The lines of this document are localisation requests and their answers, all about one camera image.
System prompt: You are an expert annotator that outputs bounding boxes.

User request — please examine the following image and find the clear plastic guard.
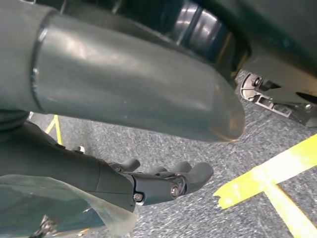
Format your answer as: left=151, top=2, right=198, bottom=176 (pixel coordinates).
left=0, top=174, right=138, bottom=238

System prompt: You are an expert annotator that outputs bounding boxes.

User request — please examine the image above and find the metal robot foot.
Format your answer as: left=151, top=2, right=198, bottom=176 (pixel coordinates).
left=239, top=71, right=317, bottom=128

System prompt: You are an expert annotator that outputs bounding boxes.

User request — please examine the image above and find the yellow floor tape square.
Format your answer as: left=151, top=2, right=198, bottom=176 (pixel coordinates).
left=213, top=133, right=317, bottom=238

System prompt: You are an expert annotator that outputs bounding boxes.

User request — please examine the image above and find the dark grey robot body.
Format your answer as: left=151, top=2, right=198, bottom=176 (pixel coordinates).
left=37, top=0, right=317, bottom=97

